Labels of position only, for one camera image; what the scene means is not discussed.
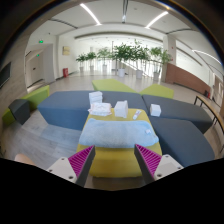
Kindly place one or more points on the folded white towel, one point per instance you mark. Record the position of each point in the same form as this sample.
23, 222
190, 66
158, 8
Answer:
121, 109
155, 110

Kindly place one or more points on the green ottoman right back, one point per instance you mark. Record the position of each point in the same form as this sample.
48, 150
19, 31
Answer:
158, 90

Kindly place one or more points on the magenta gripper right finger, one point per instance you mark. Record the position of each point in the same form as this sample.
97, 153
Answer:
154, 166

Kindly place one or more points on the wooden bench right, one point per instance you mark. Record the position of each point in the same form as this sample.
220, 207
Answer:
217, 119

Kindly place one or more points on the folded white towel centre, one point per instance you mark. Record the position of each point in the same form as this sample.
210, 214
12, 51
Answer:
121, 109

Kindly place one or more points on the potted plant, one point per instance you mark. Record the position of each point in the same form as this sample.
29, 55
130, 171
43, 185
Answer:
122, 54
158, 57
81, 59

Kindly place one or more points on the light blue towel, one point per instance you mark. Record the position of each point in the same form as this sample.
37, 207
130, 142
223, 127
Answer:
118, 134

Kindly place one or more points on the stack of white towels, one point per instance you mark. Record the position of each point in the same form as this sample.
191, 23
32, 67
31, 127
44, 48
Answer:
95, 97

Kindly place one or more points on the dark grey cube stool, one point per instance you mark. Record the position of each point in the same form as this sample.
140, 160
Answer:
20, 110

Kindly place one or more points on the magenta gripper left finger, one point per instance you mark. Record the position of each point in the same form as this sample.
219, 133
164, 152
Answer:
75, 168

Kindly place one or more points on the yellow wall poster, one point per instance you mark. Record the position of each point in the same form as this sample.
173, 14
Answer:
66, 50

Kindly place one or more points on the green ottoman centre back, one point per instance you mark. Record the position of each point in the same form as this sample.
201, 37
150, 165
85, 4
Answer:
111, 85

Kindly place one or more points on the red bin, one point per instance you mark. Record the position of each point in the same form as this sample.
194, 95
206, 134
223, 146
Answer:
65, 72

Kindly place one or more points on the potted plant far left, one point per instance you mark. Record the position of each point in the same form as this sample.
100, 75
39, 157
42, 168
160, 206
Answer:
81, 59

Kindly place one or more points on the blue-grey left sofa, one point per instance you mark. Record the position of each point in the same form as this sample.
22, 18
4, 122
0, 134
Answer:
69, 109

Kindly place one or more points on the wall television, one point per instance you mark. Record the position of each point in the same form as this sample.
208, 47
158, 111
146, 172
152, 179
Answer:
5, 74

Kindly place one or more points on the brown reception counter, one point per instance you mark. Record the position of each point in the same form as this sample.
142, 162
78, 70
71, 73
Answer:
176, 75

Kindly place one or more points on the green bench left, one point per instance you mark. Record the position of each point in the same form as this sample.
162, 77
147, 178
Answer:
34, 98

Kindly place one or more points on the blue-grey sofa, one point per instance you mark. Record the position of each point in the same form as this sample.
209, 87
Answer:
181, 127
69, 109

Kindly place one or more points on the folded white towel right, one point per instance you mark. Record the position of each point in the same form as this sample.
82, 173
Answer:
155, 110

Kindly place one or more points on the green ottoman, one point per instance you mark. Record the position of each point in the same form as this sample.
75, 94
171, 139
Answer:
158, 90
111, 85

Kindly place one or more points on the potted plant centre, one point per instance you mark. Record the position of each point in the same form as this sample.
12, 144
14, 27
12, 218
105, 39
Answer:
122, 54

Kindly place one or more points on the blue-grey right sofa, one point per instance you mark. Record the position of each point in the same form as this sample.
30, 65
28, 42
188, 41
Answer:
181, 127

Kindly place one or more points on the potted plant right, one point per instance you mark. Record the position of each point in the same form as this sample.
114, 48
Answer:
158, 57

